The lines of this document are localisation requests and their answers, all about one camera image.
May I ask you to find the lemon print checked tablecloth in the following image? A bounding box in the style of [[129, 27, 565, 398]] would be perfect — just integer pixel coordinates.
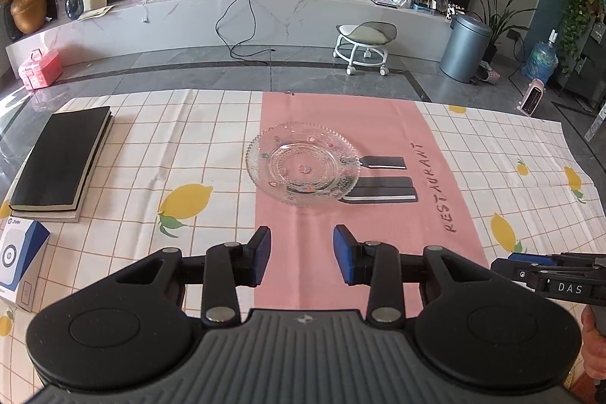
[[0, 89, 598, 386]]

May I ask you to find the beige paper sheet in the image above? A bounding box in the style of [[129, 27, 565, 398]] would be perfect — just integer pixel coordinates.
[[78, 5, 114, 21]]

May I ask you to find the dark cabinet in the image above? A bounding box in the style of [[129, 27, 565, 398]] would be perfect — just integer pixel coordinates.
[[563, 23, 606, 117]]

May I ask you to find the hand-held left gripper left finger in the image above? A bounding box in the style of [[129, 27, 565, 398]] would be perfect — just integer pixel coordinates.
[[114, 226, 272, 325]]

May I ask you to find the long-leaf potted plant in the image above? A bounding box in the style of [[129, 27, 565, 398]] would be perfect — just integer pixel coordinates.
[[466, 0, 533, 64]]

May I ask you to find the grey metal trash can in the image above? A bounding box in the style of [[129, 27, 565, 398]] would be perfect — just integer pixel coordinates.
[[439, 14, 493, 84]]

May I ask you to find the pink storage box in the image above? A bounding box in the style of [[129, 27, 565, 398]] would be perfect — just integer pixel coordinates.
[[18, 49, 63, 91]]

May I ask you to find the small pink heater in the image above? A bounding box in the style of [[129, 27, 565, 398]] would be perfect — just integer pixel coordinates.
[[516, 77, 549, 117]]

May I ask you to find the large clear glass plate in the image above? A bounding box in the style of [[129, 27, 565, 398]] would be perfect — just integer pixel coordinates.
[[245, 121, 361, 207]]

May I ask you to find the blue and white box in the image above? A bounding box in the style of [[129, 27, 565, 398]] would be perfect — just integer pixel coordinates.
[[0, 217, 51, 315]]

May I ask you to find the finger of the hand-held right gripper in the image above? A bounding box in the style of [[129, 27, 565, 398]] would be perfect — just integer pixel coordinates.
[[490, 259, 552, 290], [509, 253, 595, 268]]

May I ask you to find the person's right hand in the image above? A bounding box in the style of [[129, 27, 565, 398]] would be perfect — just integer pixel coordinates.
[[580, 304, 606, 379]]

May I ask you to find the black notebook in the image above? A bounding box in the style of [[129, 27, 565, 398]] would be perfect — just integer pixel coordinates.
[[8, 106, 114, 222]]

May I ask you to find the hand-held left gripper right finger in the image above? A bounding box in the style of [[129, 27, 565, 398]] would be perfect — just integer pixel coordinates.
[[333, 224, 493, 324]]

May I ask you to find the blue water bottle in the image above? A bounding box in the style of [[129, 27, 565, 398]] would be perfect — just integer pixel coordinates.
[[522, 30, 559, 85]]

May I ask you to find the black power cable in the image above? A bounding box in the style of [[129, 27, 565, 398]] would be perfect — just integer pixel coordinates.
[[215, 0, 278, 64]]

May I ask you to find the gold round vase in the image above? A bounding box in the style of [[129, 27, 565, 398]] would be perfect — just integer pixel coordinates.
[[10, 0, 48, 33]]

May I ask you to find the white rolling stool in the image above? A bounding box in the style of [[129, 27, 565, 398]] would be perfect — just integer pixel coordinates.
[[333, 20, 397, 76]]

